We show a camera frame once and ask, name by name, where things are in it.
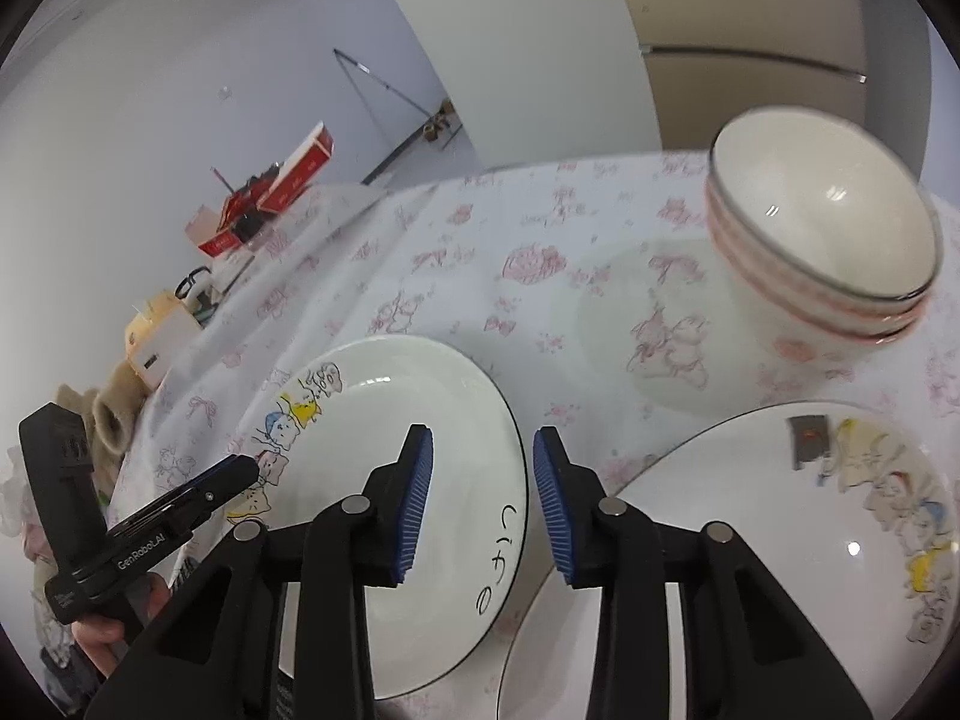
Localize small cartoon life plate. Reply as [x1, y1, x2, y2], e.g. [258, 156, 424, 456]
[224, 335, 529, 699]

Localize white pink print tablecloth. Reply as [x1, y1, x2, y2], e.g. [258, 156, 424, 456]
[110, 148, 960, 720]

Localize left hand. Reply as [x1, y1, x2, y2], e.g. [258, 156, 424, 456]
[71, 572, 171, 676]

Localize large cartoon cat plate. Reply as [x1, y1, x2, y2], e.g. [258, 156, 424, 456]
[498, 401, 958, 718]

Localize beige refrigerator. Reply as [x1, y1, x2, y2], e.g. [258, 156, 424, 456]
[625, 0, 867, 149]

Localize beige plush toy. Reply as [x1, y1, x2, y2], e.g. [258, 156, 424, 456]
[53, 361, 149, 500]

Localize yellow tissue box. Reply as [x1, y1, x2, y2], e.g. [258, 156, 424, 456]
[125, 289, 202, 390]

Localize white bowl pink stripes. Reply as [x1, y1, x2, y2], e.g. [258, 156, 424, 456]
[704, 106, 944, 362]

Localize red white cardboard box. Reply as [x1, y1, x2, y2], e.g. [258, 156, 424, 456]
[185, 122, 334, 259]

